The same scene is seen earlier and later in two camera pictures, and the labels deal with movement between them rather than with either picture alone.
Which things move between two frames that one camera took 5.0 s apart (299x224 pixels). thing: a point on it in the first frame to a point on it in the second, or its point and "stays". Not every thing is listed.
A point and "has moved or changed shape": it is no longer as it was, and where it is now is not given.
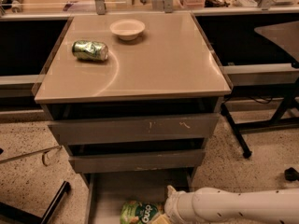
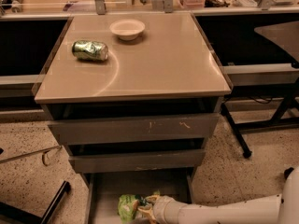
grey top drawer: (98, 131) stays
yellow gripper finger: (161, 219) to (149, 210)
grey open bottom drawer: (106, 193) stays
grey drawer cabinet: (133, 94) stays
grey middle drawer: (136, 161) stays
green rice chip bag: (134, 212) has moved or changed shape
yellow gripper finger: (170, 190) to (153, 199)
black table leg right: (247, 152) stays
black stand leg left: (11, 210) stays
